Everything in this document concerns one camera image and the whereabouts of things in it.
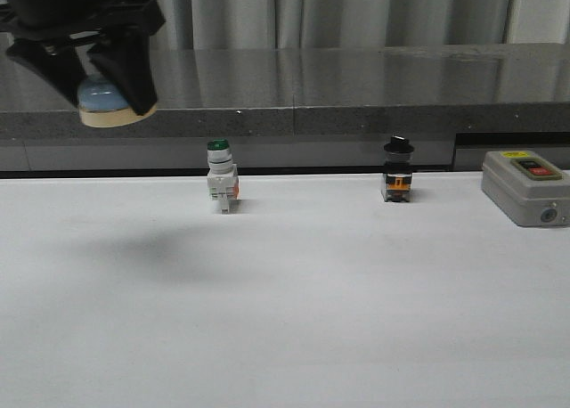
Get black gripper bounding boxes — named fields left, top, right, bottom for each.
left=1, top=0, right=165, bottom=116

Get blue and cream call bell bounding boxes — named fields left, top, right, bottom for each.
left=77, top=74, right=157, bottom=128

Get grey curtain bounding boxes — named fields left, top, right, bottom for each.
left=151, top=0, right=569, bottom=50

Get grey granite counter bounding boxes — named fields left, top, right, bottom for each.
left=1, top=44, right=569, bottom=175

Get green push button switch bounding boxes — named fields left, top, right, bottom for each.
left=207, top=139, right=240, bottom=213

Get black selector knob switch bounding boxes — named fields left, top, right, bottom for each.
left=381, top=135, right=414, bottom=202

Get grey power switch box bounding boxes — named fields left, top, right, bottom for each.
left=481, top=151, right=569, bottom=227

